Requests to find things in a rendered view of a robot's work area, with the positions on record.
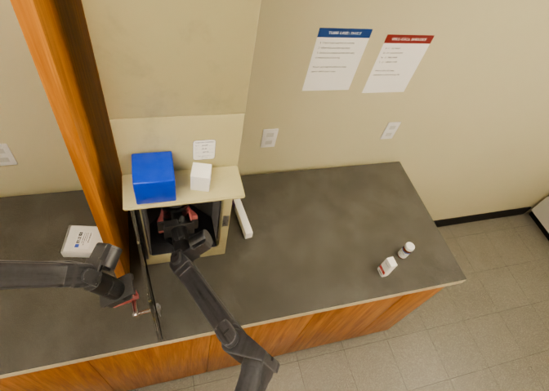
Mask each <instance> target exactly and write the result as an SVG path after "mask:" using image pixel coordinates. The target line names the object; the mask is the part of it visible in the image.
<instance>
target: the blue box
mask: <svg viewBox="0 0 549 391"><path fill-rule="evenodd" d="M132 185H133V189H134V194H135V198H136V204H137V205H140V204H147V203H156V202H170V201H176V181H175V174H174V167H173V161H172V152H171V151H167V152H155V153H133V154H132Z"/></svg>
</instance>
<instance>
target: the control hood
mask: <svg viewBox="0 0 549 391"><path fill-rule="evenodd" d="M191 170H192V169H189V170H179V171H174V174H175V181H176V201H170V202H156V203H147V204H140V205H137V204H136V198H135V194H134V189H133V185H132V174H130V175H123V176H122V182H123V210H124V211H133V210H140V209H148V208H155V207H170V206H178V205H186V204H194V203H201V202H216V201H224V200H231V199H239V198H245V193H244V190H243V184H242V181H241V177H240V174H239V168H238V167H237V166H229V167H212V176H211V183H210V189H209V192H204V191H197V190H190V175H191Z"/></svg>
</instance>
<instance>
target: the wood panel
mask: <svg viewBox="0 0 549 391"><path fill-rule="evenodd" d="M10 1H11V5H12V7H13V9H14V12H15V14H16V18H17V20H18V22H19V24H20V28H21V30H22V33H23V35H24V37H25V41H26V43H27V46H28V48H29V51H30V54H31V56H32V58H33V62H34V64H35V67H36V69H37V71H38V75H39V77H40V79H41V82H42V85H43V88H44V90H45V92H46V94H47V98H48V100H49V103H50V105H51V109H52V111H53V113H54V115H55V118H56V121H57V124H58V126H59V128H60V132H61V134H62V136H63V139H64V142H65V145H66V148H67V149H68V152H69V156H70V158H71V160H72V163H73V165H74V169H75V171H76V173H77V175H78V179H79V181H80V184H81V186H82V188H83V192H84V194H85V196H86V199H87V202H88V205H89V207H90V209H91V213H92V215H93V217H94V220H95V222H96V226H97V228H98V230H99V233H100V236H101V238H102V241H103V243H109V244H111V245H114V246H116V247H119V248H121V249H123V251H122V254H121V255H120V258H119V260H118V263H117V265H116V268H115V270H114V272H115V275H116V277H117V278H119V277H122V276H123V275H125V274H127V273H130V261H129V235H128V211H124V210H123V182H122V172H121V168H120V164H119V160H118V155H117V150H116V147H115V143H114V137H113V133H112V130H111V126H110V122H109V116H108V113H107V108H106V105H105V98H104V95H103V91H102V88H101V84H100V78H99V74H98V70H97V67H96V61H95V56H94V53H93V50H92V43H91V39H90V36H89V33H88V28H87V22H86V18H85V15H84V11H83V5H82V1H81V0H10Z"/></svg>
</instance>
